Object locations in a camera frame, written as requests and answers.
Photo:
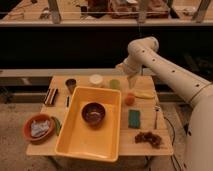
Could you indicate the yellow plastic tub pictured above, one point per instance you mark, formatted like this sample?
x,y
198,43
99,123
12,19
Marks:
x,y
78,139

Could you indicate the dark metal cup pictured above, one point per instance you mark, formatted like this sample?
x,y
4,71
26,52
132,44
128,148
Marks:
x,y
71,84

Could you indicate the orange plastic bowl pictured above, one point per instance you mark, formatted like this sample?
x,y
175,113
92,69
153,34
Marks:
x,y
38,118

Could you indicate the white cup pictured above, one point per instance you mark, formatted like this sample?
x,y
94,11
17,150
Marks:
x,y
96,80

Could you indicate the yellow banana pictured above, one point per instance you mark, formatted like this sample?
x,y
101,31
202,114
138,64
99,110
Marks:
x,y
143,95

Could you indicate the green sponge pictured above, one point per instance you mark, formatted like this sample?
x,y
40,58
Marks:
x,y
134,119

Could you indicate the orange fruit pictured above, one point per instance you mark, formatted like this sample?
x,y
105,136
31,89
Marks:
x,y
129,99

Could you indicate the green cup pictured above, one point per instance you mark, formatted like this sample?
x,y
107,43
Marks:
x,y
114,84

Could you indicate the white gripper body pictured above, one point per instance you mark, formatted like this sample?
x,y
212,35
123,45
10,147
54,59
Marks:
x,y
130,67

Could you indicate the metal utensil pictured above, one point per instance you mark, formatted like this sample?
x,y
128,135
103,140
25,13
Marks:
x,y
157,109

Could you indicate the brown dried bunch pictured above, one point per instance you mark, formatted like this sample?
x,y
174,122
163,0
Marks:
x,y
153,139

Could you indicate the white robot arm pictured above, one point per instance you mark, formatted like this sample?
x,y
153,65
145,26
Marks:
x,y
193,89

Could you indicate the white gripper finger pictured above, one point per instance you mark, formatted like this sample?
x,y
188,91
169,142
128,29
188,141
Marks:
x,y
131,81

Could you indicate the dark brown bowl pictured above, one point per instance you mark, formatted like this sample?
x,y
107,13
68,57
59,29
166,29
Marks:
x,y
93,113

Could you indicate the wooden table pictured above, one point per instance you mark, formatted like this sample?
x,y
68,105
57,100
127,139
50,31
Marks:
x,y
127,144

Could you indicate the crumpled white cloth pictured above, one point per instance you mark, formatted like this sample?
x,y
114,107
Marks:
x,y
38,129

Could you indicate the green pepper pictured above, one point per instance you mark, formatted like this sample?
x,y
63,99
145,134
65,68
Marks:
x,y
57,125

